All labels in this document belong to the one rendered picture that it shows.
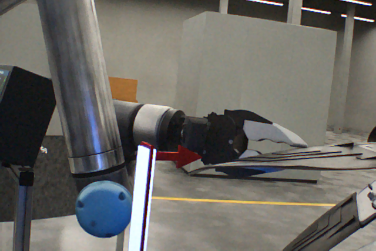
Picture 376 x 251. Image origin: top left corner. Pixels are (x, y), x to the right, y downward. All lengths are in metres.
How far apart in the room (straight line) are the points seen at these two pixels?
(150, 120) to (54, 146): 1.67
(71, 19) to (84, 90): 0.09
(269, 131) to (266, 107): 6.35
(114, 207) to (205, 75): 6.12
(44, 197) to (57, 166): 0.16
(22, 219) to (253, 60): 6.09
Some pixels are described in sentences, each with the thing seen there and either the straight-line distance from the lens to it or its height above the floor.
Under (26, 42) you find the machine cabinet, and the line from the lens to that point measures 6.56.
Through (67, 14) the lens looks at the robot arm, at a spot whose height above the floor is 1.33.
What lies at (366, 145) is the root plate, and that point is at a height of 1.20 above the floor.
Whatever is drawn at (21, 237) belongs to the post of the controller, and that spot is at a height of 0.92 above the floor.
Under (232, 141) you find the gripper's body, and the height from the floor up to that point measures 1.18.
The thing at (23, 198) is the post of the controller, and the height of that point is 1.00.
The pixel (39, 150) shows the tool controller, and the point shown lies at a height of 1.09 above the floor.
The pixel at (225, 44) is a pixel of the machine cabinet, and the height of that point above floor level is 1.83.
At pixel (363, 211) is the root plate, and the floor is 1.09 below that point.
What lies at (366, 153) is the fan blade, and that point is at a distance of 0.66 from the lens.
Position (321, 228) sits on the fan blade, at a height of 1.05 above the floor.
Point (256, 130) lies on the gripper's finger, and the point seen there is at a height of 1.20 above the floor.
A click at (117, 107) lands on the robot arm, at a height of 1.21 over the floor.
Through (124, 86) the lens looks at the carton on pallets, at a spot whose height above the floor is 1.10.
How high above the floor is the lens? 1.25
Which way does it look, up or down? 3 degrees down
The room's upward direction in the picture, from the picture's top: 6 degrees clockwise
